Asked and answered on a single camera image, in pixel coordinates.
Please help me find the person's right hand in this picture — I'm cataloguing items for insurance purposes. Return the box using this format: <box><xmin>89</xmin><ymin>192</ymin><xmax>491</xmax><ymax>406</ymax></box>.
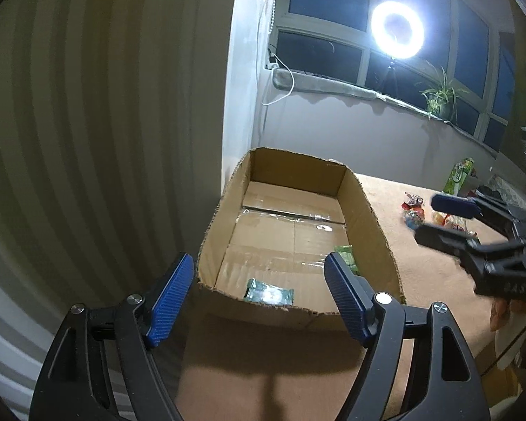
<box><xmin>489</xmin><ymin>299</ymin><xmax>520</xmax><ymax>332</ymax></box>

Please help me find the green snack bag standing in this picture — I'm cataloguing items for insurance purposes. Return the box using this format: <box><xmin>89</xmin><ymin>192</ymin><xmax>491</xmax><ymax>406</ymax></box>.
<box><xmin>443</xmin><ymin>158</ymin><xmax>474</xmax><ymax>196</ymax></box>

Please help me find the light green snack packet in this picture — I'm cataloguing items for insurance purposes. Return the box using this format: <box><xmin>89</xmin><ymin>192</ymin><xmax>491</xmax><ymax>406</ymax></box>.
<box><xmin>334</xmin><ymin>245</ymin><xmax>360</xmax><ymax>276</ymax></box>

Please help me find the colourful candy pile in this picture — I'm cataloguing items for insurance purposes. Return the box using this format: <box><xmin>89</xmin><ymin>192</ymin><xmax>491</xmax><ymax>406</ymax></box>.
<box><xmin>401</xmin><ymin>192</ymin><xmax>477</xmax><ymax>237</ymax></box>

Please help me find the teal snack packet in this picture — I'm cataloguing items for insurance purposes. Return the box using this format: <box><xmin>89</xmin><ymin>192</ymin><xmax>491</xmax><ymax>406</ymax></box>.
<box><xmin>244</xmin><ymin>279</ymin><xmax>295</xmax><ymax>306</ymax></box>

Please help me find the brown cardboard box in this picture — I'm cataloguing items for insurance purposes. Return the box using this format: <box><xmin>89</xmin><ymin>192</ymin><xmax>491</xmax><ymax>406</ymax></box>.
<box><xmin>196</xmin><ymin>147</ymin><xmax>405</xmax><ymax>331</ymax></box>

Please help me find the green potted plant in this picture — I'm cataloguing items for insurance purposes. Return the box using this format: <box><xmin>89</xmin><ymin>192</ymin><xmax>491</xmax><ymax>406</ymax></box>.
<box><xmin>421</xmin><ymin>63</ymin><xmax>468</xmax><ymax>122</ymax></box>

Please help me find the white ring light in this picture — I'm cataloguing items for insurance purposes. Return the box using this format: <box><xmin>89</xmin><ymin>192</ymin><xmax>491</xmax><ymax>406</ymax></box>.
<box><xmin>370</xmin><ymin>1</ymin><xmax>425</xmax><ymax>60</ymax></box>

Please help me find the white cable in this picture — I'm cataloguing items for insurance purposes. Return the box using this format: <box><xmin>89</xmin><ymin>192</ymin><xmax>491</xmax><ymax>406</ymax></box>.
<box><xmin>260</xmin><ymin>47</ymin><xmax>296</xmax><ymax>108</ymax></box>

